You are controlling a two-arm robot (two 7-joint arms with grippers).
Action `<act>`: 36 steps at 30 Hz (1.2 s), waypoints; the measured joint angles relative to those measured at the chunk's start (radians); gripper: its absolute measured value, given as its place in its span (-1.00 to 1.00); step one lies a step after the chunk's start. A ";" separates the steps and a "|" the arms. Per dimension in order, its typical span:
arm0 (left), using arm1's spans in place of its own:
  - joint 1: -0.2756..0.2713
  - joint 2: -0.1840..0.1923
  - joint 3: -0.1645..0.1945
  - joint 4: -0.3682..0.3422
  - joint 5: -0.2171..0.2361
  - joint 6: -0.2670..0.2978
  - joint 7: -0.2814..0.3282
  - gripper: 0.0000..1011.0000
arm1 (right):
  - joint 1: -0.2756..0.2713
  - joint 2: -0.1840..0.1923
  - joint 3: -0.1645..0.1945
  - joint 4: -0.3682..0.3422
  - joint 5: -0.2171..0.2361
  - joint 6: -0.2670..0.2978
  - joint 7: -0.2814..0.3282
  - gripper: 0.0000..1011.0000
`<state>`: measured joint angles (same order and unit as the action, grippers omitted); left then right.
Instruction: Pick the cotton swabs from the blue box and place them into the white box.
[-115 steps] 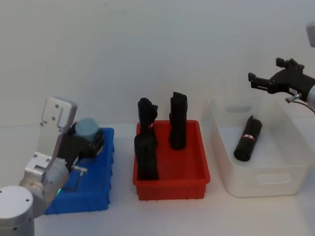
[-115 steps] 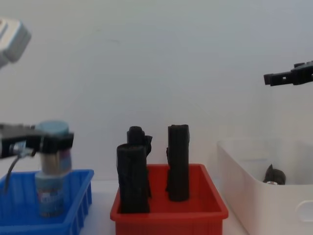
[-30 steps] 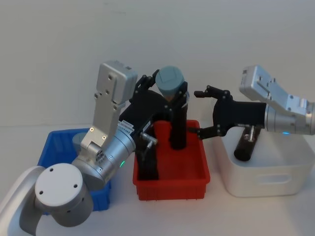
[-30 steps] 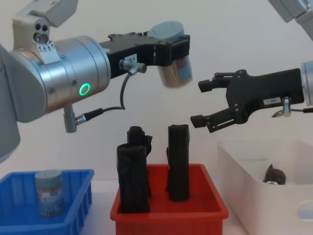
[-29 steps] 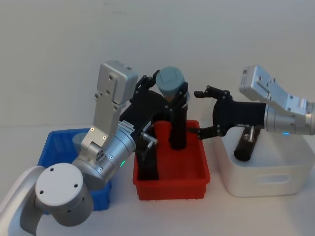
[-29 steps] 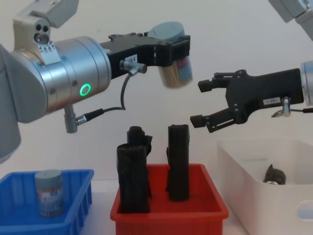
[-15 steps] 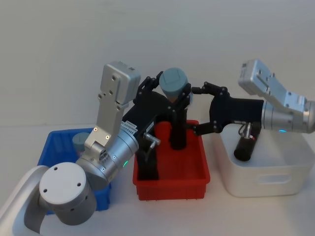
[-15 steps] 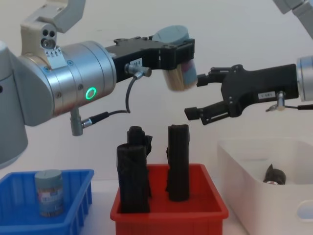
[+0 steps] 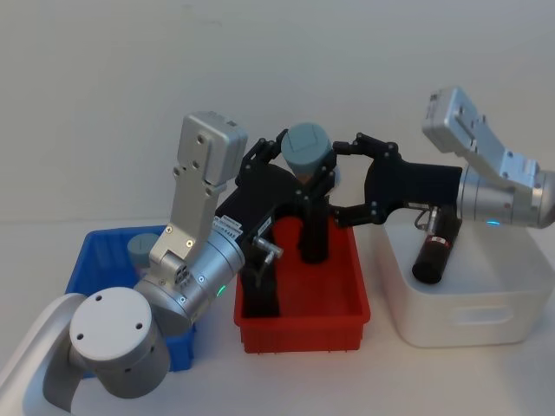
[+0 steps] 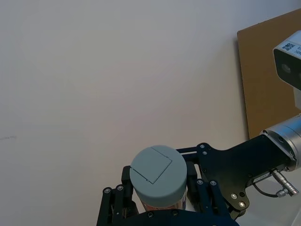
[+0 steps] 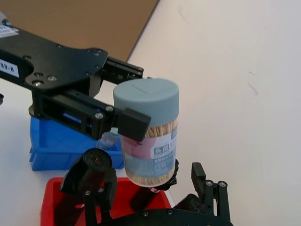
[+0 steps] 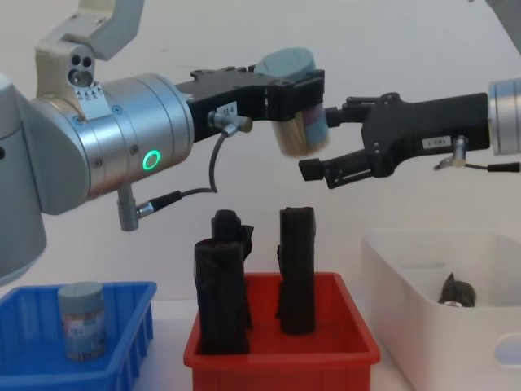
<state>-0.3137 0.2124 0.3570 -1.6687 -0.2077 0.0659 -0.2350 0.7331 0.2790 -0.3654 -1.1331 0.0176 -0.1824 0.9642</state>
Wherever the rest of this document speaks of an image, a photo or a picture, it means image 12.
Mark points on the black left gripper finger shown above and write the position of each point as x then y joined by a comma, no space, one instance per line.
295,93

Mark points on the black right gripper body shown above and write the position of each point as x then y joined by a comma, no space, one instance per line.
423,122

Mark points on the red plastic bin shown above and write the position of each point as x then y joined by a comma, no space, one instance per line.
285,366

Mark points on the white plastic bin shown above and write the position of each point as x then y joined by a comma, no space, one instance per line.
427,334

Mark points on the blue plastic bin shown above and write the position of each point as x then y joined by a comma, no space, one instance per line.
28,358

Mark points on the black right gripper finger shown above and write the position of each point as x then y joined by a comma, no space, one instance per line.
346,169
352,112

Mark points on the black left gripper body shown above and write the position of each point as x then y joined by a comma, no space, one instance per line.
228,95

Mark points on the toothpick jar with grey cap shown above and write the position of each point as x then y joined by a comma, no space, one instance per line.
81,322
303,136

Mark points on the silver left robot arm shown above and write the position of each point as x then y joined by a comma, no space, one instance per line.
130,130

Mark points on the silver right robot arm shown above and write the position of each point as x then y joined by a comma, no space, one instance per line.
506,118

